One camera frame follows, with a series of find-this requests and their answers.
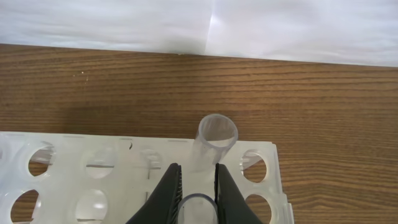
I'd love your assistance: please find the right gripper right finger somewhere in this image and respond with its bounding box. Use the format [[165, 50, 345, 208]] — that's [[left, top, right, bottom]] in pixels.
[[213, 162, 264, 224]]

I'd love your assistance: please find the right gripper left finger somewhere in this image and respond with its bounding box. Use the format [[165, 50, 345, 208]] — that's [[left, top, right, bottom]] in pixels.
[[126, 162, 183, 224]]

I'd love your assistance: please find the clear test tube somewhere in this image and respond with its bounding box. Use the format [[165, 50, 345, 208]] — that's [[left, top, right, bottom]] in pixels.
[[189, 113, 239, 175], [176, 192, 219, 224]]

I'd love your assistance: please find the white test tube rack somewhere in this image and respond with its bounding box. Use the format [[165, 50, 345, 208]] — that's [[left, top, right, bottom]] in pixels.
[[0, 130, 295, 224]]

